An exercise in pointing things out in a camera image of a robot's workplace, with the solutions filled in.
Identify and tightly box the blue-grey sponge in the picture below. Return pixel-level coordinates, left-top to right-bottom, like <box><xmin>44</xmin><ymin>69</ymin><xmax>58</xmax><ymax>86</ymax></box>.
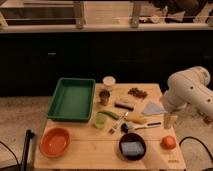
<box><xmin>121</xmin><ymin>141</ymin><xmax>144</xmax><ymax>156</ymax></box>

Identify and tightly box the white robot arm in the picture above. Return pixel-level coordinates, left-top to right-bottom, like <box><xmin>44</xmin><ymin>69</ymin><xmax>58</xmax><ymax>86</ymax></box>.
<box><xmin>161</xmin><ymin>66</ymin><xmax>213</xmax><ymax>129</ymax></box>

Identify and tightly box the blue triangular cloth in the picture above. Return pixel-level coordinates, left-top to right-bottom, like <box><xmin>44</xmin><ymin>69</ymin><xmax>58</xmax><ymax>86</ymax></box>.
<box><xmin>142</xmin><ymin>101</ymin><xmax>165</xmax><ymax>115</ymax></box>

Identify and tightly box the orange tomato toy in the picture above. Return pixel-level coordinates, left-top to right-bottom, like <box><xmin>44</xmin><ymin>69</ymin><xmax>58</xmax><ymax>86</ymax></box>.
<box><xmin>161</xmin><ymin>136</ymin><xmax>176</xmax><ymax>150</ymax></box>

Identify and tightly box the yellow banana toy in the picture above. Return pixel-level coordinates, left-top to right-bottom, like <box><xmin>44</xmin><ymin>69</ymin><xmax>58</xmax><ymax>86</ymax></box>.
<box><xmin>125</xmin><ymin>113</ymin><xmax>147</xmax><ymax>124</ymax></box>

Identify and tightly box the black bowl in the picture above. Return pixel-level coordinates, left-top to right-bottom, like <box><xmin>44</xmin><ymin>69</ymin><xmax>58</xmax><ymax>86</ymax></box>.
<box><xmin>119</xmin><ymin>133</ymin><xmax>146</xmax><ymax>161</ymax></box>

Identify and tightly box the brown nut cluster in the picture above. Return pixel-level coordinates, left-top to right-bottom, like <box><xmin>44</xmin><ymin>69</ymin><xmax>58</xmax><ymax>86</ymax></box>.
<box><xmin>128</xmin><ymin>88</ymin><xmax>148</xmax><ymax>99</ymax></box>

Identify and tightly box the black dish brush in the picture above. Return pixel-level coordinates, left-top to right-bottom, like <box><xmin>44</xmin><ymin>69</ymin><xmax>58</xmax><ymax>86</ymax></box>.
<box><xmin>121</xmin><ymin>122</ymin><xmax>161</xmax><ymax>133</ymax></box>

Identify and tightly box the black and tan eraser block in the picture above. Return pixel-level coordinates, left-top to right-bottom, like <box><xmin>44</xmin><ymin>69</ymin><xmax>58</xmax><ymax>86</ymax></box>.
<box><xmin>114</xmin><ymin>98</ymin><xmax>135</xmax><ymax>111</ymax></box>

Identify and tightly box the small paint brush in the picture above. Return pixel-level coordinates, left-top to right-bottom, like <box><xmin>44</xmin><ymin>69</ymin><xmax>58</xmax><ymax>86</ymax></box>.
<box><xmin>109</xmin><ymin>112</ymin><xmax>129</xmax><ymax>134</ymax></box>

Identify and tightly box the green pepper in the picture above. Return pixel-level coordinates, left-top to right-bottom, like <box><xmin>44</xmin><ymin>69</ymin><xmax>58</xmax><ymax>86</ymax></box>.
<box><xmin>98</xmin><ymin>110</ymin><xmax>119</xmax><ymax>120</ymax></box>

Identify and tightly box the green plastic cup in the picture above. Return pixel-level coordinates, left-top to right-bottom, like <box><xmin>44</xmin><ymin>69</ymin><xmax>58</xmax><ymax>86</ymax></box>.
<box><xmin>93</xmin><ymin>113</ymin><xmax>106</xmax><ymax>129</ymax></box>

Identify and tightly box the small metal cup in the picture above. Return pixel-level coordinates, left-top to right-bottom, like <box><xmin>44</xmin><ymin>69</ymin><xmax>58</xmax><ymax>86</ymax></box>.
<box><xmin>99</xmin><ymin>90</ymin><xmax>110</xmax><ymax>105</ymax></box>

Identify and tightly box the green plastic tray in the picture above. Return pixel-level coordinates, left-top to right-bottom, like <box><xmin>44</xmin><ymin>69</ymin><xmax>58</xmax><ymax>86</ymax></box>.
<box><xmin>46</xmin><ymin>78</ymin><xmax>96</xmax><ymax>122</ymax></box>

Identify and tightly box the orange bowl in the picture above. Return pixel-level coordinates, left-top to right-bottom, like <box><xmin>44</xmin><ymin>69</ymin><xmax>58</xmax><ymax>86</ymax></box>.
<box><xmin>39</xmin><ymin>128</ymin><xmax>70</xmax><ymax>158</ymax></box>

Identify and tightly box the black stand pole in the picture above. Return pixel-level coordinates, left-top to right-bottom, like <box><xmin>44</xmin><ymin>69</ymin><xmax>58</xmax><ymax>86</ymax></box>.
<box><xmin>20</xmin><ymin>129</ymin><xmax>35</xmax><ymax>171</ymax></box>

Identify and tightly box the black floor cable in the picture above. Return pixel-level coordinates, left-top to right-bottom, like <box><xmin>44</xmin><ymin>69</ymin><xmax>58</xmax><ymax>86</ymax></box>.
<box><xmin>179</xmin><ymin>136</ymin><xmax>213</xmax><ymax>171</ymax></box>

